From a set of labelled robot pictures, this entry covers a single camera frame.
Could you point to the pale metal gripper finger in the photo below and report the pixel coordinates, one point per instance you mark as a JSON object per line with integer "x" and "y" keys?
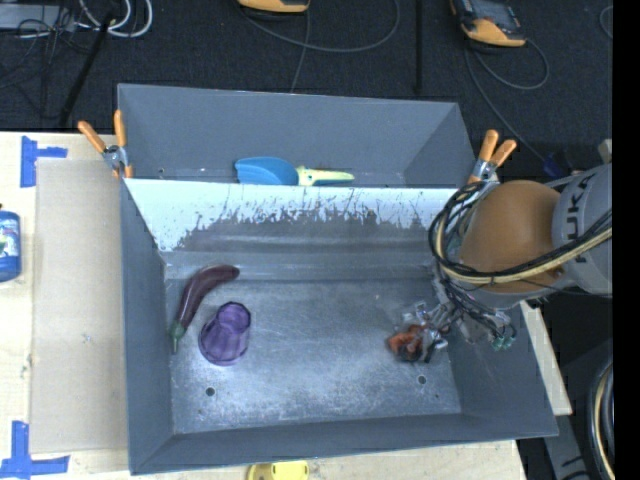
{"x": 414, "y": 319}
{"x": 431, "y": 344}

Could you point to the orange and black toy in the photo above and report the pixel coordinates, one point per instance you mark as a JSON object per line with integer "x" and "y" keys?
{"x": 401, "y": 342}

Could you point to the grey metal bin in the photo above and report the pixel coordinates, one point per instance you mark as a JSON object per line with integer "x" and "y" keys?
{"x": 320, "y": 398}

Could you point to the yellow and blue toy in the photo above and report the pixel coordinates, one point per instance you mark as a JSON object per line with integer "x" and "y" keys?
{"x": 325, "y": 176}

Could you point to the purple clear plastic cup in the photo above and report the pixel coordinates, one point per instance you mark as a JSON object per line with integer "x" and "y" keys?
{"x": 225, "y": 335}

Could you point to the blue plastic scoop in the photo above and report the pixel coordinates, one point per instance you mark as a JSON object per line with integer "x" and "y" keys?
{"x": 265, "y": 172}

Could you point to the purple toy eggplant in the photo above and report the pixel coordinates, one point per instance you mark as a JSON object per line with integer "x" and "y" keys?
{"x": 197, "y": 293}

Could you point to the pale cardboard board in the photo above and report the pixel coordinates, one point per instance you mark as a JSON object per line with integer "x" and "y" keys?
{"x": 75, "y": 318}

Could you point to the blue printed can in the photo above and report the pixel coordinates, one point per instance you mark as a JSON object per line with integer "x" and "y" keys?
{"x": 9, "y": 248}

